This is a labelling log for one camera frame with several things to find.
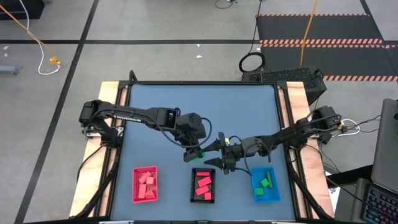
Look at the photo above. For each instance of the red plastic basket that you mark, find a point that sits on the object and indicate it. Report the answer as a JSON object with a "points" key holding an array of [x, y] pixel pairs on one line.
{"points": [[136, 200]]}

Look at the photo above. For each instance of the backlit keyboard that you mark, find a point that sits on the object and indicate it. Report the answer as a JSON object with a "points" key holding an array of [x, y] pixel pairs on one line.
{"points": [[381, 207]]}

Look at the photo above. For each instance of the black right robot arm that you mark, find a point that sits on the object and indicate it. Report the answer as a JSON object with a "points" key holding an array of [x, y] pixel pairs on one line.
{"points": [[298, 130]]}

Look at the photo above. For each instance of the grey metal foot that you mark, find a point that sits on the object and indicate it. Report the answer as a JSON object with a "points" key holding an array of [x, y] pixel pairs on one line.
{"points": [[7, 69]]}

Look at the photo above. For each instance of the grey laptop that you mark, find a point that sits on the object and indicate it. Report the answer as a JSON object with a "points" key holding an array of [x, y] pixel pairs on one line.
{"points": [[385, 146]]}

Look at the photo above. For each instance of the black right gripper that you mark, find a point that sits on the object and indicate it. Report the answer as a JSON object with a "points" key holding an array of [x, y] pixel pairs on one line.
{"points": [[236, 151]]}

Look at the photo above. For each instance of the black striped-edge floor mat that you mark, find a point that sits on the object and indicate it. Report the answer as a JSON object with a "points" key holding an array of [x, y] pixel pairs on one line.
{"points": [[311, 28]]}

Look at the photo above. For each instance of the black plastic basket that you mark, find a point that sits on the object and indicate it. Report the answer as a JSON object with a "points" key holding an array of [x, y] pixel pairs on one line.
{"points": [[193, 199]]}

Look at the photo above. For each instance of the blue plastic basket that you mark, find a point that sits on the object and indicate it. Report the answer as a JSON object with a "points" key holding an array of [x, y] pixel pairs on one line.
{"points": [[273, 196]]}

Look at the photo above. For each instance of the light wooden side board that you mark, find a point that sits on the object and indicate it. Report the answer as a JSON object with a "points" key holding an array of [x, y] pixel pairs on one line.
{"points": [[105, 93], [297, 93]]}

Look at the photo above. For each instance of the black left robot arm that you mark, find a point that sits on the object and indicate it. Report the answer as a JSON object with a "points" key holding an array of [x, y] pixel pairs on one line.
{"points": [[130, 113]]}

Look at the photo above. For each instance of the black floor box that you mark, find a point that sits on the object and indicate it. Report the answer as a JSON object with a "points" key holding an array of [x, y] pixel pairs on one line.
{"points": [[18, 9]]}

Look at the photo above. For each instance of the black perforated computer case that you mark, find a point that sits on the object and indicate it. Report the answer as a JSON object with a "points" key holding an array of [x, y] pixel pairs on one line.
{"points": [[280, 75]]}

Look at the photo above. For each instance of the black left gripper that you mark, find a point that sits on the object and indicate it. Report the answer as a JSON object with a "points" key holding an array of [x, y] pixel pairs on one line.
{"points": [[191, 127]]}

